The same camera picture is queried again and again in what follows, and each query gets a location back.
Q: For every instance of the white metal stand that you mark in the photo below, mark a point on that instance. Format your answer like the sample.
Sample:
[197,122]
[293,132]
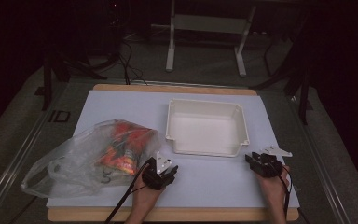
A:
[208,24]

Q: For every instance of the person's left hand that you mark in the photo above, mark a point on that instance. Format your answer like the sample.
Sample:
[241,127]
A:
[144,197]

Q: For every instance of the red orange snack packet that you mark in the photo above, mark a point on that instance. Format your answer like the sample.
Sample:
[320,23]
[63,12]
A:
[127,146]

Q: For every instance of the black metal stand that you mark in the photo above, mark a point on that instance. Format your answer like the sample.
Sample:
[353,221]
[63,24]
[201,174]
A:
[304,93]
[47,81]

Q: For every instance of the aluminium floor rail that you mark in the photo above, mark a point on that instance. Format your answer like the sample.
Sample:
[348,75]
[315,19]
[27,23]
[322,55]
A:
[321,174]
[12,168]

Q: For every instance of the person's right hand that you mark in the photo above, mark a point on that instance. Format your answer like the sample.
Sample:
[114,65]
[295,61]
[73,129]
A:
[275,189]

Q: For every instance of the clear plastic bag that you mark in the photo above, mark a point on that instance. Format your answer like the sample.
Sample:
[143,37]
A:
[59,168]

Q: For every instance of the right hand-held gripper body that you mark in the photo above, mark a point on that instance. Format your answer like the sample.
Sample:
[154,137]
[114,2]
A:
[267,166]

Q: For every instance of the white table mat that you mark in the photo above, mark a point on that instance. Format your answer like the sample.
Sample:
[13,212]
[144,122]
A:
[205,183]

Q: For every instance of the white plastic bin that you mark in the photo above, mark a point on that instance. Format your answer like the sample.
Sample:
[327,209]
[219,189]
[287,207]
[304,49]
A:
[206,127]

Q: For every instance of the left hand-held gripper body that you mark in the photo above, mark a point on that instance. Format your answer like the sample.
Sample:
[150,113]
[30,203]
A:
[155,180]

